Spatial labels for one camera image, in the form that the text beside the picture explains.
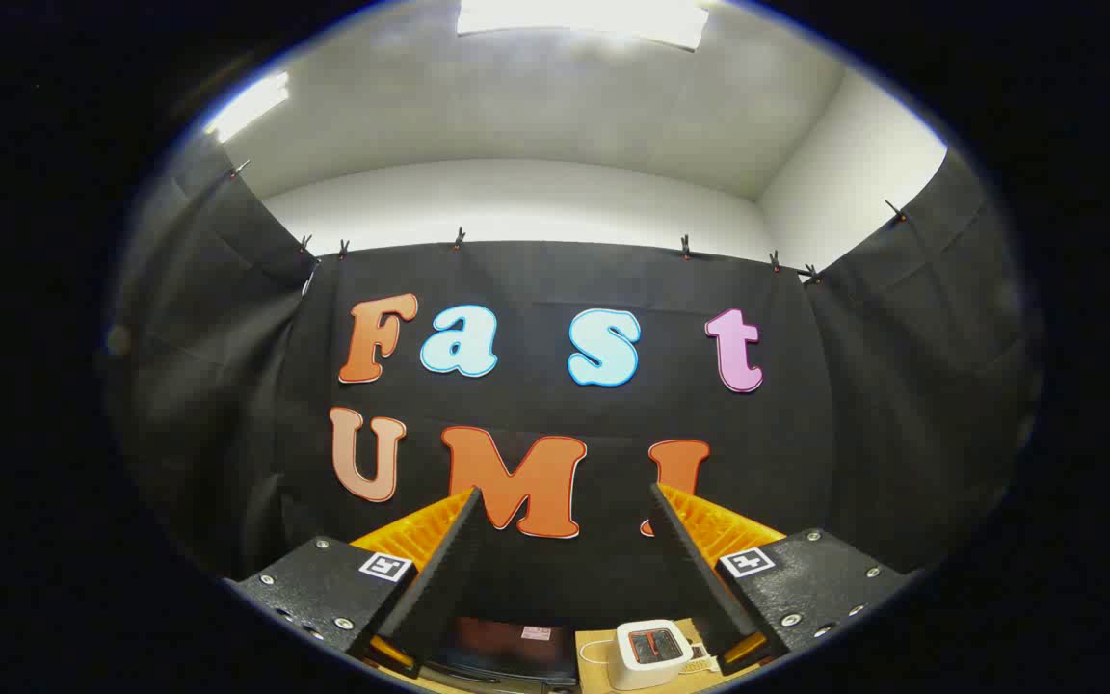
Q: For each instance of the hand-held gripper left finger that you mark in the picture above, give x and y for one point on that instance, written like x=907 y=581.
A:
x=439 y=578

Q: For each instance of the large ceiling light panel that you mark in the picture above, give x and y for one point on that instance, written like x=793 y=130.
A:
x=584 y=19

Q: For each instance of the black toaster oven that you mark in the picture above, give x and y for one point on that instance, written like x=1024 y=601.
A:
x=507 y=646

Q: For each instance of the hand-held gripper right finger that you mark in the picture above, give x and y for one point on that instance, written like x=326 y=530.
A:
x=700 y=578

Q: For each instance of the row of black cloth clips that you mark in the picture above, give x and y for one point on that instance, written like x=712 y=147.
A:
x=460 y=237

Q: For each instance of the white toaster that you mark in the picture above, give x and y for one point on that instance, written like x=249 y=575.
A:
x=651 y=667

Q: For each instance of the small ceiling light panel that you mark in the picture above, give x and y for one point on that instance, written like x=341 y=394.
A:
x=247 y=106

